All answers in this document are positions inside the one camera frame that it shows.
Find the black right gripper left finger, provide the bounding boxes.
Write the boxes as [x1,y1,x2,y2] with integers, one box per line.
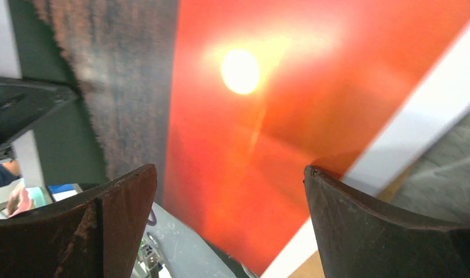
[0,164,157,277]

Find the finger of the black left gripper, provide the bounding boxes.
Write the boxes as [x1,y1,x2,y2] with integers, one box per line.
[0,77,78,158]

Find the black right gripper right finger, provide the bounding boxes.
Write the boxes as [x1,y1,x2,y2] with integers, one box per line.
[304,166,470,277]

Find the sunset photo print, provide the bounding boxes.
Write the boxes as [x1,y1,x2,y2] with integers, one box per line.
[0,0,470,278]

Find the brown cardboard backing board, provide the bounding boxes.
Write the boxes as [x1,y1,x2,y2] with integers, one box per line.
[289,162,417,278]

